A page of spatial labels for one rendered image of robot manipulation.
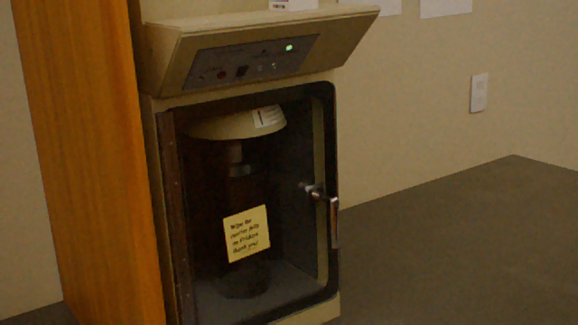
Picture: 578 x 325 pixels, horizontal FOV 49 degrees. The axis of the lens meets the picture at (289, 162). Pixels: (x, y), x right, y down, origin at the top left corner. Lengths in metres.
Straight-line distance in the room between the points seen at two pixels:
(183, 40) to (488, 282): 0.83
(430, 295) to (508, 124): 0.99
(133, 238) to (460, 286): 0.72
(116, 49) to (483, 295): 0.85
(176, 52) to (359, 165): 1.01
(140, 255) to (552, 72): 1.74
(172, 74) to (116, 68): 0.09
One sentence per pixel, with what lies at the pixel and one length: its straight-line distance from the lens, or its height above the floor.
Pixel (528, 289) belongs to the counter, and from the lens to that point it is 1.35.
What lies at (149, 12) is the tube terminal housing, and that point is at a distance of 0.88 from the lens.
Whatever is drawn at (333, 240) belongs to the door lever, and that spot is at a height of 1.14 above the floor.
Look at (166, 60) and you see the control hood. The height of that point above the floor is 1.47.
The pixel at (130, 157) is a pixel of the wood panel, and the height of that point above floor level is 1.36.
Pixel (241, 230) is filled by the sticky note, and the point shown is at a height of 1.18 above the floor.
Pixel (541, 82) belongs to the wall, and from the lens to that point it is 2.27.
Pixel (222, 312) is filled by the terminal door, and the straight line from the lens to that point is 1.04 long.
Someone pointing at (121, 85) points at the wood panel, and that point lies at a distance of 0.78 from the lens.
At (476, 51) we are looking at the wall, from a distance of 1.98.
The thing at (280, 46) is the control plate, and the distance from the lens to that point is 0.88.
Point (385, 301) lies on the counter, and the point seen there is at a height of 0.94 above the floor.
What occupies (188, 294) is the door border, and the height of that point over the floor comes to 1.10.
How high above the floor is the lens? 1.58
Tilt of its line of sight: 18 degrees down
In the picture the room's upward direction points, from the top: 3 degrees counter-clockwise
